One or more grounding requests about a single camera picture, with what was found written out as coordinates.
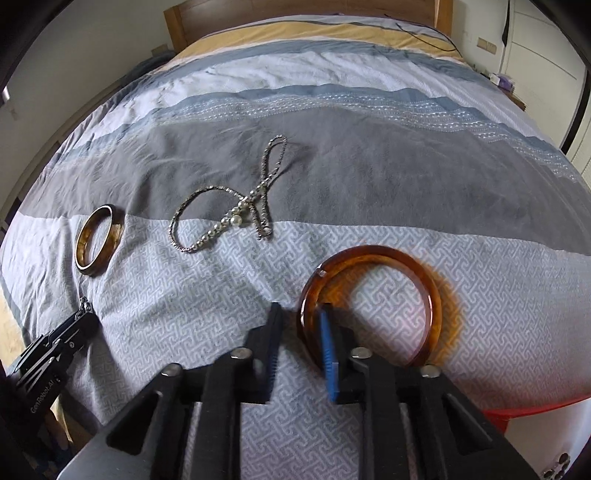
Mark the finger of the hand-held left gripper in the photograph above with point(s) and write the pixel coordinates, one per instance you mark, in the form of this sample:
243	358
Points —
76	327

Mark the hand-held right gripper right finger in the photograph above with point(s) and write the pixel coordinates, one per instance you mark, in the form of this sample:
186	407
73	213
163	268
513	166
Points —
328	360

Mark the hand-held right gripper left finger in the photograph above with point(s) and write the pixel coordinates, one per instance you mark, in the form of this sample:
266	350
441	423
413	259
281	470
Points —
272	350

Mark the silver charm cluster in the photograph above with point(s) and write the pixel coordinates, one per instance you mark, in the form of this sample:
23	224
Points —
85	304

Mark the amber bangle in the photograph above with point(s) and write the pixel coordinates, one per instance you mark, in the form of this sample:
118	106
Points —
415	277

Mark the red jewelry box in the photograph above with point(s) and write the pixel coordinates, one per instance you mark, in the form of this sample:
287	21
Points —
501	413

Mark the dark brown bangle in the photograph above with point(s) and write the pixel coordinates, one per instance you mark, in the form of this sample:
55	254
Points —
88	269

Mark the striped bed blanket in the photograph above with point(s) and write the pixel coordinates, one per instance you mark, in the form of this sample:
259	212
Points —
369	161

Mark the grey cloth bundle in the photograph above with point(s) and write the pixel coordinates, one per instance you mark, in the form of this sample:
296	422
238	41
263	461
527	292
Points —
143	69

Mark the wooden nightstand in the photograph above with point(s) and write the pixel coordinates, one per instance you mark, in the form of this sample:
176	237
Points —
517	99

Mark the small purple box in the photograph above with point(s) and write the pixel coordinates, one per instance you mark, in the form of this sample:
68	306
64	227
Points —
503	82

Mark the wooden headboard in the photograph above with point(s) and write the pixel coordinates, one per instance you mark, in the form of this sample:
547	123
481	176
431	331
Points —
207	14

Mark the white wardrobe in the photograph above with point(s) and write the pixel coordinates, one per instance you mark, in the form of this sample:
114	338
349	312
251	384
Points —
545	46

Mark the wall switch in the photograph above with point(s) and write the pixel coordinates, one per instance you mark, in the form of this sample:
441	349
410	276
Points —
485	45

